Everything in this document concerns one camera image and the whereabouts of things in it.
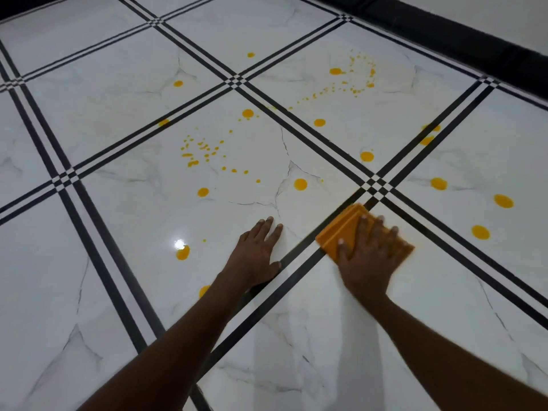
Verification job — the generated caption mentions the person's right hand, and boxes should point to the person's right hand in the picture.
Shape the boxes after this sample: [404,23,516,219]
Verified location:
[336,214,401,307]

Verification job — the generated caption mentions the person's left hand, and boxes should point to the person's left hand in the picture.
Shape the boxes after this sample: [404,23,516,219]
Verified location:
[220,216,284,292]

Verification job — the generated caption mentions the orange cleaning cloth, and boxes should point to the orange cleaning cloth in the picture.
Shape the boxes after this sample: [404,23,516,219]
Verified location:
[315,204,415,270]

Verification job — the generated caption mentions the yellow liquid spill drops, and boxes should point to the yellow liquid spill drops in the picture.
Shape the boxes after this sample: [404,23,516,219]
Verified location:
[157,50,514,300]

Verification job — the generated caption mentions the person's left forearm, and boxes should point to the person's left forearm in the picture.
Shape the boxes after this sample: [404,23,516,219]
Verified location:
[79,271,253,411]

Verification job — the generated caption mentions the person's right forearm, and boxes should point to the person's right forearm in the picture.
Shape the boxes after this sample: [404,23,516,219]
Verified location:
[357,295,548,411]

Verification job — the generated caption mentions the white tiled floor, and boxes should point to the white tiled floor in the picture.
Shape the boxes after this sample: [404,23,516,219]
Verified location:
[0,0,548,411]

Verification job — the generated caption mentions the black baseboard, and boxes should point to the black baseboard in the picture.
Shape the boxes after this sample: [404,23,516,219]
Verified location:
[0,0,548,101]

